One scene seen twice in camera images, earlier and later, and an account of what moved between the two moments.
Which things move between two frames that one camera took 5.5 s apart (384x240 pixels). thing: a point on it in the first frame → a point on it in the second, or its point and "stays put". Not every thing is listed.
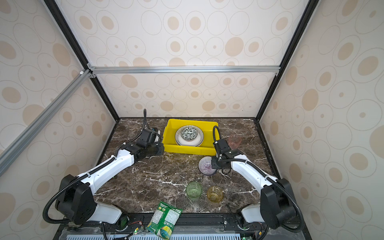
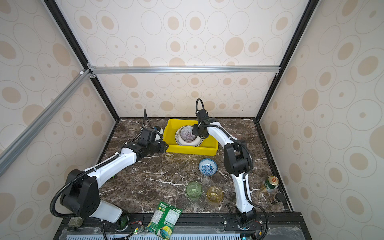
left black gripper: [160, 145] stays put
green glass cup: [193, 190] stays put
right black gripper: [213, 161] → [194, 131]
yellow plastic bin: [207, 147] stays put
